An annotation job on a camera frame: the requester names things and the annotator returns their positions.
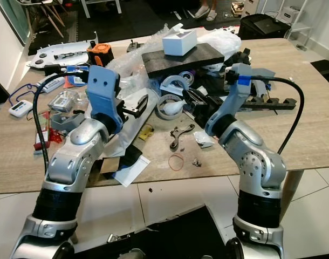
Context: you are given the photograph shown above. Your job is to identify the white keypad device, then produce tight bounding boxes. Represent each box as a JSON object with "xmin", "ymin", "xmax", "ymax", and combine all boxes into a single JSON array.
[{"xmin": 44, "ymin": 77, "xmax": 66, "ymax": 93}]

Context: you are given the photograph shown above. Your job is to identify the black metal bracket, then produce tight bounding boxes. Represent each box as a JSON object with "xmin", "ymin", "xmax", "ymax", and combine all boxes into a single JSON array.
[{"xmin": 169, "ymin": 124, "xmax": 195, "ymax": 151}]

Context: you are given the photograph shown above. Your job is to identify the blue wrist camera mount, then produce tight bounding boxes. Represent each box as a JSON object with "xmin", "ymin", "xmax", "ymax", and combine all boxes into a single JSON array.
[
  {"xmin": 86, "ymin": 65, "xmax": 124, "ymax": 133},
  {"xmin": 205, "ymin": 63, "xmax": 276, "ymax": 135}
]

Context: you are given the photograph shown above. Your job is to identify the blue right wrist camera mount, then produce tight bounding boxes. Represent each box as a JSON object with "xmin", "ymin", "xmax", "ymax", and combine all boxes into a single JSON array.
[{"xmin": 205, "ymin": 63, "xmax": 276, "ymax": 135}]

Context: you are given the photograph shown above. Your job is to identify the red snack packet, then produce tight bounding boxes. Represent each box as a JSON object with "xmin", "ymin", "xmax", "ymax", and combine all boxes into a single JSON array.
[{"xmin": 33, "ymin": 111, "xmax": 52, "ymax": 151}]

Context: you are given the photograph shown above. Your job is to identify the grey printed plastic part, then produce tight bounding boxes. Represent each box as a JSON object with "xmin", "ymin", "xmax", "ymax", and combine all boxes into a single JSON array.
[{"xmin": 50, "ymin": 111, "xmax": 85, "ymax": 133}]

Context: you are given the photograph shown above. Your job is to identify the black hard case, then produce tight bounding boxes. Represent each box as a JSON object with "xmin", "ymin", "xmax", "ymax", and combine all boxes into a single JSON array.
[{"xmin": 238, "ymin": 13, "xmax": 292, "ymax": 40}]

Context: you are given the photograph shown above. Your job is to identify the grey tape roll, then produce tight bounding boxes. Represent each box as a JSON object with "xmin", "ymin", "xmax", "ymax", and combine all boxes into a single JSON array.
[{"xmin": 156, "ymin": 94, "xmax": 187, "ymax": 121}]

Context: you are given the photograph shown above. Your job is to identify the small black joystick part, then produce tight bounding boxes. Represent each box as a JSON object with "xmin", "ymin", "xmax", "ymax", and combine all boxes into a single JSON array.
[{"xmin": 126, "ymin": 39, "xmax": 147, "ymax": 53}]

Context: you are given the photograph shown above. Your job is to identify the clear plastic bag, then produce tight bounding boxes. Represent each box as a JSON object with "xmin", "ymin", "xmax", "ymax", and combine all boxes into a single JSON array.
[{"xmin": 108, "ymin": 27, "xmax": 244, "ymax": 90}]

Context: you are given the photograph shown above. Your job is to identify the person's feet in sandals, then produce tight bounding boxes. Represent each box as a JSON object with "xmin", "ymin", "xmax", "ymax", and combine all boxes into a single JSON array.
[{"xmin": 194, "ymin": 4, "xmax": 220, "ymax": 23}]

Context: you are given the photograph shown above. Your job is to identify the white device with blue lanyard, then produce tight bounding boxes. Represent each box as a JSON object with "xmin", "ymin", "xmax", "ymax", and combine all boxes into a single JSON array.
[{"xmin": 9, "ymin": 100, "xmax": 33, "ymax": 118}]

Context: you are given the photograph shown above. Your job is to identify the white light bulb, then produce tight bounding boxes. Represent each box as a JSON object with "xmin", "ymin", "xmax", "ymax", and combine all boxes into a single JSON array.
[{"xmin": 162, "ymin": 100, "xmax": 184, "ymax": 115}]

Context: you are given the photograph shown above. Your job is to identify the black chair seat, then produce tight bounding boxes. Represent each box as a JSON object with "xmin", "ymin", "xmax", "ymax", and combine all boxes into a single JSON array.
[{"xmin": 310, "ymin": 59, "xmax": 329, "ymax": 88}]

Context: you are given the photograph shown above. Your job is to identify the white cardboard box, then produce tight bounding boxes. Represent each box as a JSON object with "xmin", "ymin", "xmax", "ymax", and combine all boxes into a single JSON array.
[{"xmin": 162, "ymin": 28, "xmax": 199, "ymax": 57}]

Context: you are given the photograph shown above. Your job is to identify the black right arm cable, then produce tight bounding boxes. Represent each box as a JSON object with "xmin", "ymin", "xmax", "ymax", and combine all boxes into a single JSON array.
[{"xmin": 251, "ymin": 75, "xmax": 306, "ymax": 155}]

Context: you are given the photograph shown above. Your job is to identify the small grey display device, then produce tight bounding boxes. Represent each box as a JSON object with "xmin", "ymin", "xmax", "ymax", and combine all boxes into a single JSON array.
[{"xmin": 50, "ymin": 92, "xmax": 74, "ymax": 112}]

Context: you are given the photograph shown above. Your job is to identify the orange and black battery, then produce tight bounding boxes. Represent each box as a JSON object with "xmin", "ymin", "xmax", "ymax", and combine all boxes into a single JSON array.
[{"xmin": 87, "ymin": 42, "xmax": 115, "ymax": 69}]

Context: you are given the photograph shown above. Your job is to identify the white flat plastic panel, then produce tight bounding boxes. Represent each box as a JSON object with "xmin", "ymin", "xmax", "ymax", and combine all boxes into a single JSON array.
[{"xmin": 27, "ymin": 45, "xmax": 95, "ymax": 70}]

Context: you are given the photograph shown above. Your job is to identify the red rubber band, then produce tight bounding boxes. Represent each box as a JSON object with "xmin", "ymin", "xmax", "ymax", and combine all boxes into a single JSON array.
[{"xmin": 168, "ymin": 153, "xmax": 186, "ymax": 171}]

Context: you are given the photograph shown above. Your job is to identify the white paper sheet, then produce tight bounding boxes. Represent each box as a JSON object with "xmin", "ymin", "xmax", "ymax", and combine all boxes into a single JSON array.
[{"xmin": 113, "ymin": 153, "xmax": 152, "ymax": 188}]

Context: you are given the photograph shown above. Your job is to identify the blue card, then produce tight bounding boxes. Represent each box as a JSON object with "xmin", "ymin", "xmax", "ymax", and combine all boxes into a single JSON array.
[{"xmin": 67, "ymin": 66, "xmax": 88, "ymax": 87}]

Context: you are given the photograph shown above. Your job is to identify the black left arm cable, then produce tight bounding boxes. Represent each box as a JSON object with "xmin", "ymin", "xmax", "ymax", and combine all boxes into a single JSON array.
[{"xmin": 35, "ymin": 72, "xmax": 91, "ymax": 174}]

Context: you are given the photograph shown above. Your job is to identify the wooden legged chair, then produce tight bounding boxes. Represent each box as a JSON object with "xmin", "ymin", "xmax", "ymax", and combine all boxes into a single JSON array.
[{"xmin": 18, "ymin": 0, "xmax": 58, "ymax": 39}]

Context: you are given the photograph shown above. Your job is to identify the small yellow packet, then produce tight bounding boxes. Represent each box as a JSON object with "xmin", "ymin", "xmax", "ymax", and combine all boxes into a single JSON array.
[{"xmin": 138, "ymin": 125, "xmax": 155, "ymax": 141}]

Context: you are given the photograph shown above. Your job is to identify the crumpled white paper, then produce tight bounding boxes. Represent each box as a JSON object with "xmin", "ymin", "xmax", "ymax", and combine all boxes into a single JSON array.
[{"xmin": 193, "ymin": 131, "xmax": 217, "ymax": 148}]

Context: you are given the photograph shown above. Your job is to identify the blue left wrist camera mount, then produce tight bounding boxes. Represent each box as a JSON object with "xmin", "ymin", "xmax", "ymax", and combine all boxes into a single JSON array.
[{"xmin": 86, "ymin": 65, "xmax": 124, "ymax": 133}]

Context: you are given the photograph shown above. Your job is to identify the black notched rail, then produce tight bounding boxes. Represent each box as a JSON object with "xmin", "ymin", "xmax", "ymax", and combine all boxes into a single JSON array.
[{"xmin": 248, "ymin": 96, "xmax": 298, "ymax": 111}]

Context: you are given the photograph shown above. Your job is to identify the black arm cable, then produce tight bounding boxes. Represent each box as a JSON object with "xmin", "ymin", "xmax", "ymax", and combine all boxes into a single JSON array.
[
  {"xmin": 251, "ymin": 75, "xmax": 306, "ymax": 155},
  {"xmin": 35, "ymin": 72, "xmax": 91, "ymax": 174}
]

